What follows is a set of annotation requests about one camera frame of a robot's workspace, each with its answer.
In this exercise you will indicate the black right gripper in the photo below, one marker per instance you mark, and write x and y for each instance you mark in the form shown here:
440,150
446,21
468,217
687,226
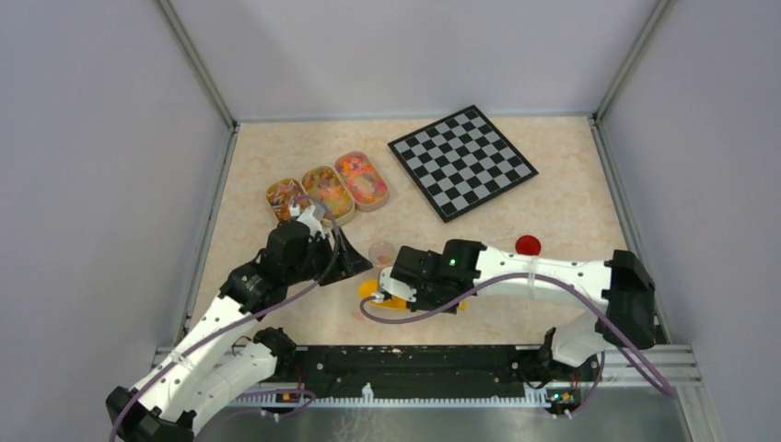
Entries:
420,299

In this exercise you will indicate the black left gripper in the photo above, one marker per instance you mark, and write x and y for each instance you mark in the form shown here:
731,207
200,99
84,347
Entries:
351,261

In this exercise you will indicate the clear glass jar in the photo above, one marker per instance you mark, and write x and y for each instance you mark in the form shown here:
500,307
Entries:
382,254

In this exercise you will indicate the yellow plastic scoop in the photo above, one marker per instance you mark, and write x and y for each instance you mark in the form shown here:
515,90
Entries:
366,289

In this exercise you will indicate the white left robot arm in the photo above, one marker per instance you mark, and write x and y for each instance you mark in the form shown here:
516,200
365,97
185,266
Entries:
182,394

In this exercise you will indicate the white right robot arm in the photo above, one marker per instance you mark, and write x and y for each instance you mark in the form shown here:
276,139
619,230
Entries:
617,296

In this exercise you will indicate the pink tray with candies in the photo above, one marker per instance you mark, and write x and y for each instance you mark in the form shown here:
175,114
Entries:
363,181

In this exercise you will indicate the cream tray with gummies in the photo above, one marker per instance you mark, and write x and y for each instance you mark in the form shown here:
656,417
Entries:
325,184

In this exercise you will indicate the yellow tray with lollipops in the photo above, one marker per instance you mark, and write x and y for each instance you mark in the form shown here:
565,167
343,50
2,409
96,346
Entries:
280,195

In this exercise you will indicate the red jar lid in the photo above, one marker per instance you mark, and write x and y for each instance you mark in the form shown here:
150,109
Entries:
528,245

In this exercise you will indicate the black white chessboard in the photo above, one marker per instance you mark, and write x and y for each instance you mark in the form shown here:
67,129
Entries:
460,162

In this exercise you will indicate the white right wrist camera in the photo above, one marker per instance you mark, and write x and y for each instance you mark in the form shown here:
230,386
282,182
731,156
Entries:
387,286

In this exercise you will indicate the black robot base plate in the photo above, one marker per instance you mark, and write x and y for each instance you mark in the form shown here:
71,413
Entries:
428,372

